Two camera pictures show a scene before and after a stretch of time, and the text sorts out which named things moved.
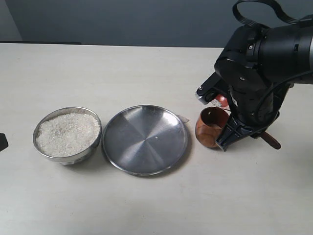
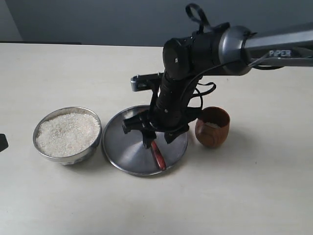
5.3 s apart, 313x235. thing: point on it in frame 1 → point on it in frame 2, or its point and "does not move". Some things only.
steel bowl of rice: x=67 y=135 does not move
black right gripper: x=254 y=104 → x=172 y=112
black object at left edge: x=4 y=142 does not move
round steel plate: x=145 y=140 does not move
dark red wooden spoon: x=222 y=100 → x=158 y=155
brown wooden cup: x=209 y=124 does not move
